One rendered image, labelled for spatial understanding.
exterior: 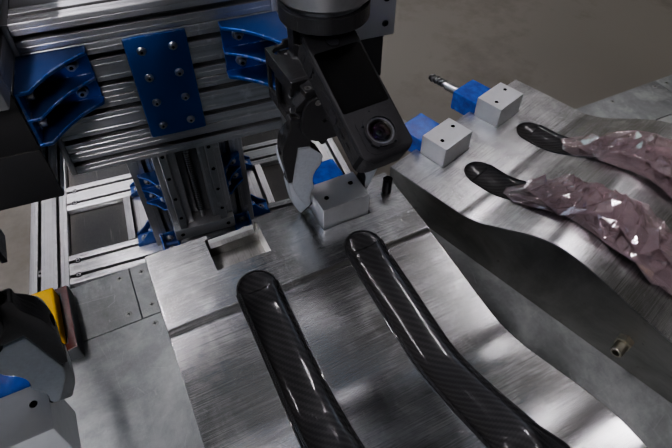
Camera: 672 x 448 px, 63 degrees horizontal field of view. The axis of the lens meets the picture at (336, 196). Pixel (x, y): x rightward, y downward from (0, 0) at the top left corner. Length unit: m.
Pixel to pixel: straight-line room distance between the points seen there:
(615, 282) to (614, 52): 2.23
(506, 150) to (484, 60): 1.80
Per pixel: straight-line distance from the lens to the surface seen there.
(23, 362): 0.37
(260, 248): 0.56
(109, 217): 1.57
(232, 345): 0.48
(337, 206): 0.52
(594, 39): 2.80
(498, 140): 0.71
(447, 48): 2.53
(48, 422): 0.41
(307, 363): 0.47
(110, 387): 0.59
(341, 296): 0.49
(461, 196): 0.63
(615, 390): 0.61
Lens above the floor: 1.30
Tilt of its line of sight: 47 degrees down
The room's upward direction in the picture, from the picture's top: straight up
